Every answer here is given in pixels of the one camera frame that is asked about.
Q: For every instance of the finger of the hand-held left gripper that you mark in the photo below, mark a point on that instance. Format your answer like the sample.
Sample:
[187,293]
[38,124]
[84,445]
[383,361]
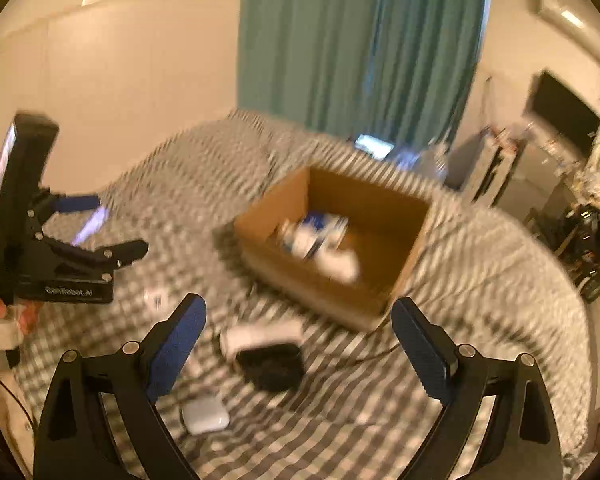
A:
[75,203]
[111,252]

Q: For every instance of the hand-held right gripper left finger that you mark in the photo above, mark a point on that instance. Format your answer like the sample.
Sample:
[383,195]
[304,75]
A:
[176,341]

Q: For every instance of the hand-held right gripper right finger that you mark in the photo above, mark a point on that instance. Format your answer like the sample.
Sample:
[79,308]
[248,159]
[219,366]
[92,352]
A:
[421,345]

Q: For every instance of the white earbuds case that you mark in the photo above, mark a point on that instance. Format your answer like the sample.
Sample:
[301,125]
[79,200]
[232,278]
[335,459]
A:
[205,414]

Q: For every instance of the white plastic bottle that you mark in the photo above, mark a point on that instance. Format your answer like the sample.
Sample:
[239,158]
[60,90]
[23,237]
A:
[260,336]

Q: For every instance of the black pouch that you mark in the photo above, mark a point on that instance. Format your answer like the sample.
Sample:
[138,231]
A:
[274,366]

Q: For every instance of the cardboard box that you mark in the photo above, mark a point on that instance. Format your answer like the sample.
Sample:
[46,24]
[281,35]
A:
[336,240]

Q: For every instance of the person's left hand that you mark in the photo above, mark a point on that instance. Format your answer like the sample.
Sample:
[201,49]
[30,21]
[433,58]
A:
[10,316]

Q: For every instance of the small white card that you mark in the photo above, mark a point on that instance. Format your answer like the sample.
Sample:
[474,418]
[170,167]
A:
[156,301]

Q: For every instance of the checkered bed blanket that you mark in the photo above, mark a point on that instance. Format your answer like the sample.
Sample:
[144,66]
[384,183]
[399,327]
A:
[480,285]

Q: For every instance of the white cloth item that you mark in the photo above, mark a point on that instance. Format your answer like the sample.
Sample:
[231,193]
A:
[341,263]

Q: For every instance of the white and blue packet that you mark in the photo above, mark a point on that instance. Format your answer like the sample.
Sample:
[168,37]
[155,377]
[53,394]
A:
[314,236]

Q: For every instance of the white cabinet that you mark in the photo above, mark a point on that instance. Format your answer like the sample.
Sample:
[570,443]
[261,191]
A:
[490,170]

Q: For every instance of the cluttered rack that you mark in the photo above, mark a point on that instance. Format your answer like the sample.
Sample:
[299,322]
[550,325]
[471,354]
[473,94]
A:
[587,225]

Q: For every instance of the laptop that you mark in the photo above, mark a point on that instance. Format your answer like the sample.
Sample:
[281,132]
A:
[375,144]

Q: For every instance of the teal curtain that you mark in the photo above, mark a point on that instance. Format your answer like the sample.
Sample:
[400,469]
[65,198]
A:
[360,40]

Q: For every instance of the white air conditioner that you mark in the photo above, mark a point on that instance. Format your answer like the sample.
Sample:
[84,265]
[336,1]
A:
[572,20]

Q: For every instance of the wall-mounted television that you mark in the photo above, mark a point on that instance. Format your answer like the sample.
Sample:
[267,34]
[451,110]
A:
[562,110]

